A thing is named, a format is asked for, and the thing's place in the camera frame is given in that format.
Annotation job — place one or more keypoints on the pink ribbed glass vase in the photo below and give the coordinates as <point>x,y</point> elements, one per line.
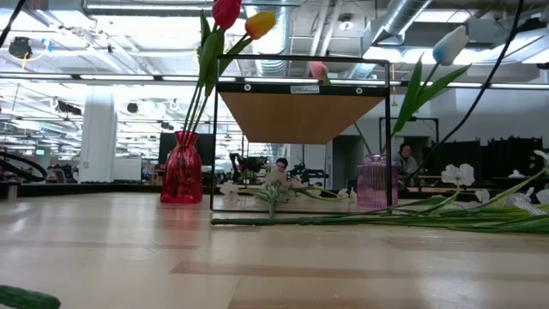
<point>377,182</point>

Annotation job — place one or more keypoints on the orange yellow artificial tulip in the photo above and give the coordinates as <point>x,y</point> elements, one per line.
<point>259,25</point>

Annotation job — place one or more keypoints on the red artificial tulip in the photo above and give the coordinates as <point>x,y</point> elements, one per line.
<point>226,13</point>

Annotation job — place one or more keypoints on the white blossom artificial spray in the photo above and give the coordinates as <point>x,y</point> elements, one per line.
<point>459,175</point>
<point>25,299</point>
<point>276,182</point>

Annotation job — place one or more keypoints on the blue white artificial tulip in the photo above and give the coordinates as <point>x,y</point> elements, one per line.
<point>450,43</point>

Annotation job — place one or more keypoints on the background black robot arm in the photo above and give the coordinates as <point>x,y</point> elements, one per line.
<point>306,173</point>

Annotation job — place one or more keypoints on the person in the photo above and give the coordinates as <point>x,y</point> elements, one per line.
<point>405,161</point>
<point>281,164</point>

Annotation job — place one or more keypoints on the black monitor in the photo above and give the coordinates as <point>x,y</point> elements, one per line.
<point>208,148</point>

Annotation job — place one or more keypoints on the red glass vase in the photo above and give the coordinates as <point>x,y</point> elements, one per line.
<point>182,171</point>

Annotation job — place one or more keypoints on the round black ceiling speaker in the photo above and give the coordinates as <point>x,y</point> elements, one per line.
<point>133,108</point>

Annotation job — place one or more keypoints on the long light strip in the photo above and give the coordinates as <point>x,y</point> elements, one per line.
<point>116,77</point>

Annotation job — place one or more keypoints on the white building column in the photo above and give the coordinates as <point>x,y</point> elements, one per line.
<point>98,137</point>

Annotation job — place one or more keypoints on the black cabinets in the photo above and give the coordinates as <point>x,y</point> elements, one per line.
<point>514,154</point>

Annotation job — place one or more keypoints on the small white object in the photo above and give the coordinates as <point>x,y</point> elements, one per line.
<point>517,174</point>

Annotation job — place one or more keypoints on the black ceiling mounted device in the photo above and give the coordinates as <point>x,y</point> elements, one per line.
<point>20,47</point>

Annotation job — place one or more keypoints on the wooden shelf with black frame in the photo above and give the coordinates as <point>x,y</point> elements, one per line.
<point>300,116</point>

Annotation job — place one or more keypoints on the silver ribbed air duct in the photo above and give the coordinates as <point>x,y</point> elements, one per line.
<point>274,60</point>

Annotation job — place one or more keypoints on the black metal rack frame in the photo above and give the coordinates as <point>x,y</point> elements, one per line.
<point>429,119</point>

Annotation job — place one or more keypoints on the black aluminium table frame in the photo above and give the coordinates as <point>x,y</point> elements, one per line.
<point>107,189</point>

